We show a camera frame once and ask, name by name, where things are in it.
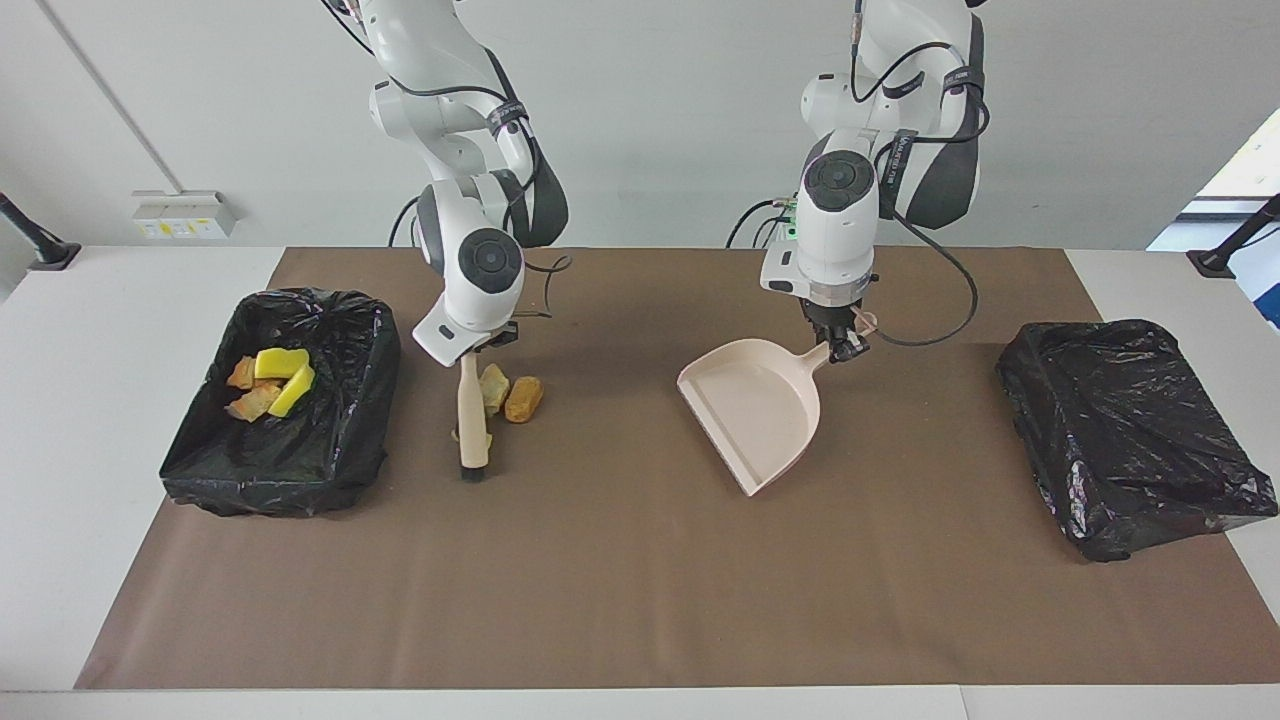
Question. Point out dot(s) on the black bag lined bin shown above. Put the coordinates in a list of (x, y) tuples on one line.
[(1130, 440), (300, 460)]

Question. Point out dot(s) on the white wall socket box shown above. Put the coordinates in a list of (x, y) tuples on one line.
[(185, 215)]

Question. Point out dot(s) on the beige hand brush black bristles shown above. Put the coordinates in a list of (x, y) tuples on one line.
[(472, 420)]

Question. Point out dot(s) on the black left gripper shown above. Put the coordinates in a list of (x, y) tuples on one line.
[(832, 315)]

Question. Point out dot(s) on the pale bread chunk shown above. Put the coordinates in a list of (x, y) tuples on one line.
[(496, 388)]

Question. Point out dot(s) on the brown table mat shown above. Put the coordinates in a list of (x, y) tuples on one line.
[(640, 620)]

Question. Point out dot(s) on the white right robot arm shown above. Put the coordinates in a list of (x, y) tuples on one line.
[(480, 290)]

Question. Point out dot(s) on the beige plastic dustpan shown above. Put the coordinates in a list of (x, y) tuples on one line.
[(750, 400)]

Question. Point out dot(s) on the green and yellow sponge piece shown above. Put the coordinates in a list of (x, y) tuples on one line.
[(293, 390)]

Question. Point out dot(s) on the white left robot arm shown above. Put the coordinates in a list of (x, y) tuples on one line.
[(840, 230)]

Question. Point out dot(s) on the grey wall conduit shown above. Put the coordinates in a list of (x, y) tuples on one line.
[(110, 95)]

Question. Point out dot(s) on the brown bread roll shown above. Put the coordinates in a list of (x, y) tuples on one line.
[(523, 399)]

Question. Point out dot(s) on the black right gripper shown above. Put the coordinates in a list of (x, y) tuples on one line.
[(495, 337)]

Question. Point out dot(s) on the orange croissant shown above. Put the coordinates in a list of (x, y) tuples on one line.
[(242, 373), (253, 404)]

